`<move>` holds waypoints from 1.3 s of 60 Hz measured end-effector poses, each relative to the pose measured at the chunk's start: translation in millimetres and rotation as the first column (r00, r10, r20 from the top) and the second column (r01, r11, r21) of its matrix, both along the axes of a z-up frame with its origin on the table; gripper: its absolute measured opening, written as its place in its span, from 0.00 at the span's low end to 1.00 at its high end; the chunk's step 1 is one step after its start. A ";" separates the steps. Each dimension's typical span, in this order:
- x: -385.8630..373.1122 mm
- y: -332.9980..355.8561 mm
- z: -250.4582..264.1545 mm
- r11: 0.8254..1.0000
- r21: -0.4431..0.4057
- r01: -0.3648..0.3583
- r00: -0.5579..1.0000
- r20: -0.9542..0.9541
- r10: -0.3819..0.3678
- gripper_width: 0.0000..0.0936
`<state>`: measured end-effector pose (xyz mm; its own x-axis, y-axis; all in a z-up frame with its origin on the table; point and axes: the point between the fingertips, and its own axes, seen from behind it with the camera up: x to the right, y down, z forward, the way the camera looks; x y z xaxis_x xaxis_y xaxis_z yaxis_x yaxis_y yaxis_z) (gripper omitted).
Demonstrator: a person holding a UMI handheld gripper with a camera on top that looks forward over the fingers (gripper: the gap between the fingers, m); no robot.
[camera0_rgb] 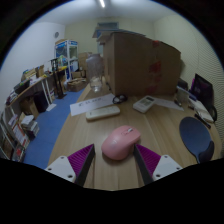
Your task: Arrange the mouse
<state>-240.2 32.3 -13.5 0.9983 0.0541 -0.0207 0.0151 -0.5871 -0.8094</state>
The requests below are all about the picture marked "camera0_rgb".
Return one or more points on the white paper sheet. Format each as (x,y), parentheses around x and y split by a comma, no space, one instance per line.
(168,104)
(90,104)

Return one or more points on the large brown cardboard box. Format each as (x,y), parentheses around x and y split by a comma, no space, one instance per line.
(140,65)

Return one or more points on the stack of books on floor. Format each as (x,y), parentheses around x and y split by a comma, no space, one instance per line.
(30,126)

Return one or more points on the black marker pen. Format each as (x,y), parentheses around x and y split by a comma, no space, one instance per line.
(202,120)

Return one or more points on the cluttered wooden side desk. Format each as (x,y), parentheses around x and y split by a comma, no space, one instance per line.
(33,88)

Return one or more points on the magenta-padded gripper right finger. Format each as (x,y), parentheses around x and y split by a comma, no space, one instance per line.
(163,166)

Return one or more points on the small black clip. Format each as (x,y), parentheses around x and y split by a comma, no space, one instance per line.
(177,102)

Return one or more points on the cardboard box on floor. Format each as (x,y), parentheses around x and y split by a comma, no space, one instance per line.
(76,85)

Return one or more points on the low shelf unit with books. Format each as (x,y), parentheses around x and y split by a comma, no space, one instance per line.
(13,136)

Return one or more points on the clear plastic jar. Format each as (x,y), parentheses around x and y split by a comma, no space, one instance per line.
(95,71)

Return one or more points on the ceiling strip light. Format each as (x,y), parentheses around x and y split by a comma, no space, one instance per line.
(102,3)

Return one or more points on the round wall clock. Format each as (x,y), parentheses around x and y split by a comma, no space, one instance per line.
(56,34)

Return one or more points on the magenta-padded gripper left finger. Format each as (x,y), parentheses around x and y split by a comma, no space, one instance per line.
(63,166)

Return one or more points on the frosted window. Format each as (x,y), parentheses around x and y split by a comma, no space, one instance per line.
(108,25)

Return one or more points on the blue and white glass cabinet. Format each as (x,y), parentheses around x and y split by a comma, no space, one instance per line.
(66,55)

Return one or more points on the black office chair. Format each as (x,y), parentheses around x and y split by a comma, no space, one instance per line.
(202,88)

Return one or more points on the pink computer mouse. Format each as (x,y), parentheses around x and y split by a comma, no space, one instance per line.
(118,143)

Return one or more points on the small black object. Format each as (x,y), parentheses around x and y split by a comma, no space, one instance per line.
(119,99)

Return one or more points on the blue mouse pad, black wrist rest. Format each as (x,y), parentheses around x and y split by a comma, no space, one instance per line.
(195,135)

